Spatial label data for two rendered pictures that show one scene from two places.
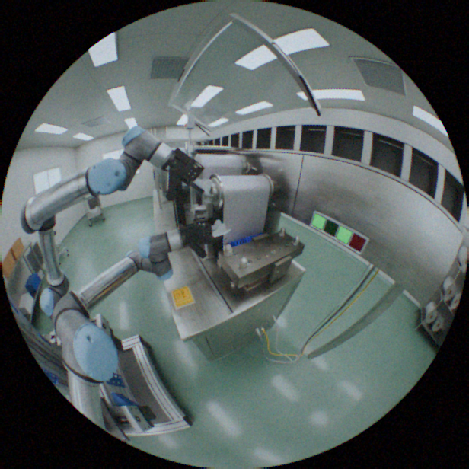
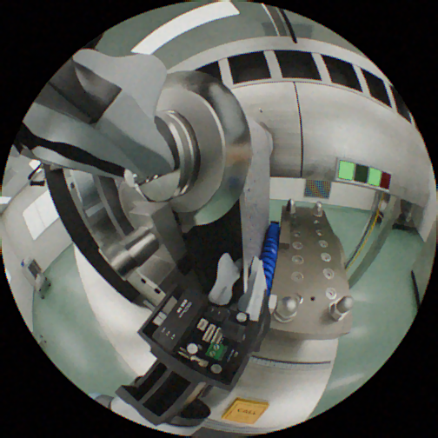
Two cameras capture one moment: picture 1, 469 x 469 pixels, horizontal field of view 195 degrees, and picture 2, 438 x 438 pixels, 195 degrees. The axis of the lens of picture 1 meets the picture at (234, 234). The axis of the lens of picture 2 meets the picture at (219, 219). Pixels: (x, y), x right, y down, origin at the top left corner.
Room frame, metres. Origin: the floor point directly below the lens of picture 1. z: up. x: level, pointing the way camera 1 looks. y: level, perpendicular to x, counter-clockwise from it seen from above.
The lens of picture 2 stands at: (0.42, 0.11, 1.25)
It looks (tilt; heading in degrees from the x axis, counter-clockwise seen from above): 31 degrees down; 334
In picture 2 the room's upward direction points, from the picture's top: 10 degrees counter-clockwise
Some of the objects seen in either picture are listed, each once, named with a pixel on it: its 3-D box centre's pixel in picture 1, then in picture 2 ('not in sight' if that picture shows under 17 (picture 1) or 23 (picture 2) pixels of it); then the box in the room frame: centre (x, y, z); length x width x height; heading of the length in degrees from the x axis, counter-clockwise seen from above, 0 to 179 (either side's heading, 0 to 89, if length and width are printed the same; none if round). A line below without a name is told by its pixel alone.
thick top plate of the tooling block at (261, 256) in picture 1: (266, 253); (307, 253); (0.48, -0.15, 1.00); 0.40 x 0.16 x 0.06; 123
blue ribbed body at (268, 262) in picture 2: (247, 240); (269, 252); (0.54, -0.06, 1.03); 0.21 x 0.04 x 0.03; 123
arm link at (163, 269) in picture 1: (158, 265); not in sight; (0.35, 0.30, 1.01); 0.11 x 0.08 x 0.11; 86
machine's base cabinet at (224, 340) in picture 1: (189, 240); not in sight; (1.36, 0.56, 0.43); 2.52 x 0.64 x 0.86; 33
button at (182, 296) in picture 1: (182, 296); (245, 412); (0.28, 0.19, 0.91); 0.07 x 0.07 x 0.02; 33
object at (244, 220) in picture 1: (246, 221); (262, 218); (0.56, -0.05, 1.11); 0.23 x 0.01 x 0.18; 123
